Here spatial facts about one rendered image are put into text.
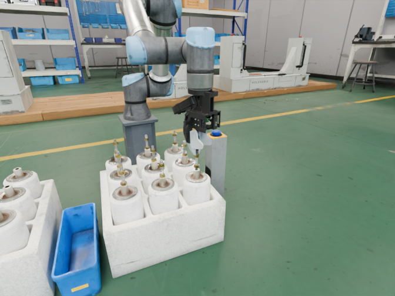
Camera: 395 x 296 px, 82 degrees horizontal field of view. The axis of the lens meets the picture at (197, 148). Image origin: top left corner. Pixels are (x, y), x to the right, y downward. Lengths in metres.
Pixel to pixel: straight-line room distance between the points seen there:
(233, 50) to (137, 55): 2.67
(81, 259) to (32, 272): 0.18
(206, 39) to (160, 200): 0.47
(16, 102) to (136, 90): 1.70
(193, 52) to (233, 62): 2.69
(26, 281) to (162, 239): 0.37
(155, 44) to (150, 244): 0.59
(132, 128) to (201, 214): 0.66
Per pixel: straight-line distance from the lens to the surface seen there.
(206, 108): 0.64
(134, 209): 0.72
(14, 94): 2.74
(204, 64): 0.62
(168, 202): 0.74
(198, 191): 0.76
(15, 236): 0.78
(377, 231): 1.17
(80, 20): 6.64
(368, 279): 0.97
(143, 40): 0.70
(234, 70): 3.34
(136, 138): 1.28
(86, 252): 0.95
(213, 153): 0.96
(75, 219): 1.00
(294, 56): 4.22
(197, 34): 0.62
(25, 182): 0.96
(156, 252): 0.81
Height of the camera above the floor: 0.66
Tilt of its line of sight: 24 degrees down
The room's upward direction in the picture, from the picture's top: straight up
